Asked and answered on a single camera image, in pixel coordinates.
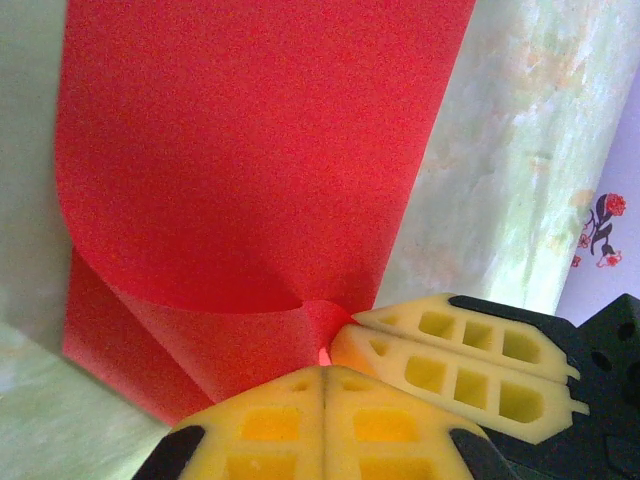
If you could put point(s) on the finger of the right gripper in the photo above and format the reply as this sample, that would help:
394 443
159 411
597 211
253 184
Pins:
450 380
457 327

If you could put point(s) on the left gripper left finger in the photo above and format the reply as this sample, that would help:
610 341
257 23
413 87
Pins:
280 400

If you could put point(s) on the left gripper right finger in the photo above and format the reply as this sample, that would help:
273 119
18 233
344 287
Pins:
380 405

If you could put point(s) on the red square paper sheet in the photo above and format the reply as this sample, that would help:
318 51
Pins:
225 150

